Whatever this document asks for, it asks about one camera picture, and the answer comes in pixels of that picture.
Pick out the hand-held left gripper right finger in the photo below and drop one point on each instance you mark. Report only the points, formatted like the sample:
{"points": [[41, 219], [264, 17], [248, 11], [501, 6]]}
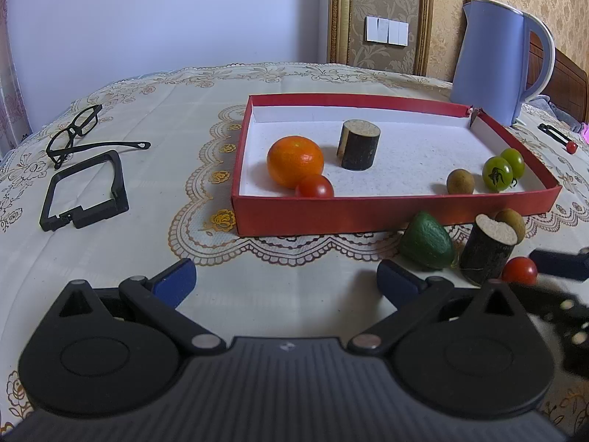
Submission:
{"points": [[395, 284]]}

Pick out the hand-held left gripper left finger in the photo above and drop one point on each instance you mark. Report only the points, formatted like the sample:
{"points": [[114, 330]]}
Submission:
{"points": [[175, 279]]}

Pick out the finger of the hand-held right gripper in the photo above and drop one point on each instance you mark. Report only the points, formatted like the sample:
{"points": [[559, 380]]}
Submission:
{"points": [[566, 317], [557, 264]]}

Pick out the red tomato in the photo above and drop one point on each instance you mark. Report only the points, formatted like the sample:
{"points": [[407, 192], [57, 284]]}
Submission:
{"points": [[315, 188], [519, 270]]}

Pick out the red cardboard box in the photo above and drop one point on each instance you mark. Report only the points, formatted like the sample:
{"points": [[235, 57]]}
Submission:
{"points": [[391, 214]]}

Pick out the green tomato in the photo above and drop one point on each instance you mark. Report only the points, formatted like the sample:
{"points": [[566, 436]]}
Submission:
{"points": [[496, 172], [516, 160]]}

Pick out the brown round fruit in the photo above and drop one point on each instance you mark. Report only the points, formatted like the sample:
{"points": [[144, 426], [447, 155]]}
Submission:
{"points": [[460, 182], [514, 221]]}

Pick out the wooden log cylinder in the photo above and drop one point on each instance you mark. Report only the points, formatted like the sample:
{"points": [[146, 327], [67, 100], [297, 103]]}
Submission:
{"points": [[485, 253], [361, 147]]}

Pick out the orange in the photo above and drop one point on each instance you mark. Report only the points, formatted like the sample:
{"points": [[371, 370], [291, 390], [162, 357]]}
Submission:
{"points": [[294, 159]]}

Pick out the green bell pepper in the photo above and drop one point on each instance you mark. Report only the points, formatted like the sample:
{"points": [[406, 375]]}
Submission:
{"points": [[425, 241]]}

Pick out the black tool with red ball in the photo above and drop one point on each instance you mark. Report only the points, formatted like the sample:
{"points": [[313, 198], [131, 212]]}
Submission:
{"points": [[552, 132]]}

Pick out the pale bedding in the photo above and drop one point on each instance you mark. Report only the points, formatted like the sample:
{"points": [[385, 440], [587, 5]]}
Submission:
{"points": [[563, 110]]}

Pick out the cream embroidered tablecloth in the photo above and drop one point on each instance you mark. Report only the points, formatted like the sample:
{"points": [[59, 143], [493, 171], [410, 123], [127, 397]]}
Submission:
{"points": [[184, 115]]}

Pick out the black eyeglasses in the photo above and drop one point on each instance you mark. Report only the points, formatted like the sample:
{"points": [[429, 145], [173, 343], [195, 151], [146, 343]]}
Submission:
{"points": [[73, 131]]}

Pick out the wooden headboard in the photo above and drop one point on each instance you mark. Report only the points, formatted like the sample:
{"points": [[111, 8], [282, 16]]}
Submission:
{"points": [[570, 83]]}

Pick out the blue electric kettle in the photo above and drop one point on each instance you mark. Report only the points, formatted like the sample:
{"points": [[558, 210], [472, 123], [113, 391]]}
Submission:
{"points": [[490, 60]]}

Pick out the patterned curtain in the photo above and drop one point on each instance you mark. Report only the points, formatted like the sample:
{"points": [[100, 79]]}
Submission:
{"points": [[11, 101]]}

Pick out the black plastic frame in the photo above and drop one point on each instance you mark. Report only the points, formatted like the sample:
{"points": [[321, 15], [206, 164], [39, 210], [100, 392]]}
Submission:
{"points": [[99, 210]]}

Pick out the white light switch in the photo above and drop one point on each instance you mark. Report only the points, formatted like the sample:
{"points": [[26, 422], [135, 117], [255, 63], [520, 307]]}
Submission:
{"points": [[386, 31]]}

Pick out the gold framed wall panel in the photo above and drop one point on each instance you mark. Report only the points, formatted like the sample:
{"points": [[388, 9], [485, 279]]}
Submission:
{"points": [[338, 18]]}

